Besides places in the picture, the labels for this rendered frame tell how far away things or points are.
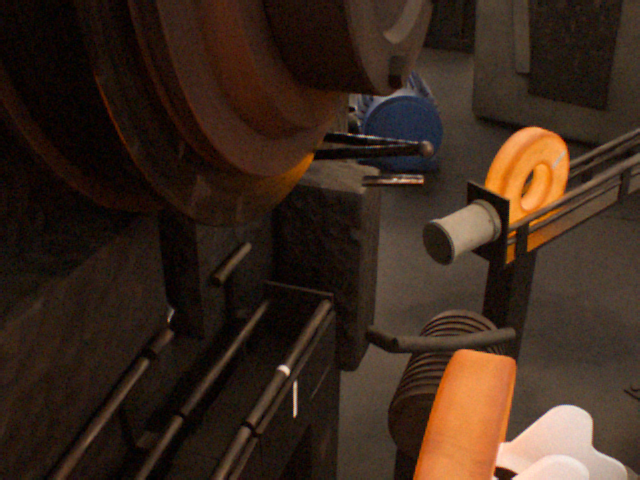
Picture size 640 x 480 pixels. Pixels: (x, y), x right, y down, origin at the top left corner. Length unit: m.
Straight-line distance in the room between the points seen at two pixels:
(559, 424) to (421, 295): 1.74
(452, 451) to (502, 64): 3.06
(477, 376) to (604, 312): 1.81
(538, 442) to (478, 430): 0.06
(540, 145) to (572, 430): 0.69
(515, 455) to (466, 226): 0.60
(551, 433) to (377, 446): 1.24
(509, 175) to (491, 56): 2.38
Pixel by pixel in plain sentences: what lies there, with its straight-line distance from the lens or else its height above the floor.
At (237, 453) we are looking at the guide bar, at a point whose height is 0.71.
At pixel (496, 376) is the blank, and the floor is 0.90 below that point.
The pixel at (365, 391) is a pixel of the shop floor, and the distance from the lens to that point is 1.76.
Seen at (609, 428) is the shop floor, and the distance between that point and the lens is 1.78.
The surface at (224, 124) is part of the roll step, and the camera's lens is 0.42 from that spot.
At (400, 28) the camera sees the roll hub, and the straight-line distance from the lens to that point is 0.52.
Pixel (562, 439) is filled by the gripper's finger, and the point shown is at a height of 0.86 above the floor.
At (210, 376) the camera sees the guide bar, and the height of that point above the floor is 0.70.
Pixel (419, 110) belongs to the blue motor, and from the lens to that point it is 2.67.
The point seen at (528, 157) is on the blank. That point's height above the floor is 0.76.
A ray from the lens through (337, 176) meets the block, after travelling 0.81.
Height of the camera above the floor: 1.13
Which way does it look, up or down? 28 degrees down
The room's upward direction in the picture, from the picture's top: straight up
